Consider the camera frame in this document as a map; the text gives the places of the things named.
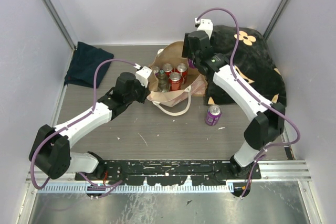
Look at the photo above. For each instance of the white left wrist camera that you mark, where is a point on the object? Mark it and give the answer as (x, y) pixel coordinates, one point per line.
(142, 74)

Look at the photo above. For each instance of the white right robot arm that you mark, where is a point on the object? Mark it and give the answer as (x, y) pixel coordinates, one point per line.
(265, 123)

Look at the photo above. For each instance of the green cap glass bottle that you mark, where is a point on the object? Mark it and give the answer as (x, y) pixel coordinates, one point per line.
(163, 82)

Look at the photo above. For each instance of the purple Fanta can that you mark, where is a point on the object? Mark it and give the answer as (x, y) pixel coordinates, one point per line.
(190, 63)
(213, 115)

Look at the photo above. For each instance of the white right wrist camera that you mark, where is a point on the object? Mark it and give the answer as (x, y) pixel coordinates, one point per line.
(205, 25)

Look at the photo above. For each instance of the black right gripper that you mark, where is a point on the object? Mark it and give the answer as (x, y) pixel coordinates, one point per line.
(186, 52)

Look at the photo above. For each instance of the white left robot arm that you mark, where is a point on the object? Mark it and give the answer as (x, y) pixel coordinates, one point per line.
(51, 150)

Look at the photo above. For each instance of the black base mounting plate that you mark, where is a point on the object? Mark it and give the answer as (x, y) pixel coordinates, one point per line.
(169, 172)

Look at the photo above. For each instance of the aluminium frame rail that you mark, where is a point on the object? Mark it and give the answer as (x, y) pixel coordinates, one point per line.
(59, 23)

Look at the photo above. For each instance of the dark navy folded cloth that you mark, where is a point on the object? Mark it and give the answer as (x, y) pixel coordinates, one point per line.
(85, 60)

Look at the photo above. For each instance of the tan burlap canvas bag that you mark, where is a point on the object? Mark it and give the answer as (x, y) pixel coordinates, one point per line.
(195, 84)

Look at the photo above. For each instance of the red coke can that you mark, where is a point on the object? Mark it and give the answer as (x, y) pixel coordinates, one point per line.
(182, 69)
(175, 81)
(168, 69)

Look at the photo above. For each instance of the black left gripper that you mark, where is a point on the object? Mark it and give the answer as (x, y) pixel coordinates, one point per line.
(146, 92)

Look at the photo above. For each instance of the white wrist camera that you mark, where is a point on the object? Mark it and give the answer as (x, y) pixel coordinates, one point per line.
(205, 25)
(142, 74)

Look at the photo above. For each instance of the black floral plush blanket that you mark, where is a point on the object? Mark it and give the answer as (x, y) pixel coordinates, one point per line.
(252, 60)

